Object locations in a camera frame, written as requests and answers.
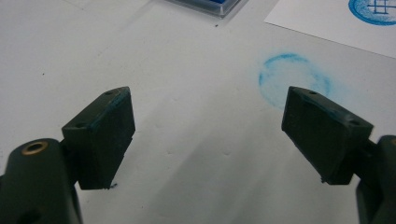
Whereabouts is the blue ink pad clear lid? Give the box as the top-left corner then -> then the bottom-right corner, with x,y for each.
164,0 -> 250,19

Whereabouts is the white paper card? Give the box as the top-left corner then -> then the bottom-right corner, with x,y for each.
264,0 -> 396,60

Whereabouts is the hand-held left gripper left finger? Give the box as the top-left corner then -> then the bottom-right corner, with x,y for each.
61,86 -> 136,191

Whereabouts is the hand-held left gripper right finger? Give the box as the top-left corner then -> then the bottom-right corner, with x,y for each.
281,85 -> 375,186

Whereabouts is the white table cover sheet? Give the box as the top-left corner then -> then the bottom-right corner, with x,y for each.
0,0 -> 396,224

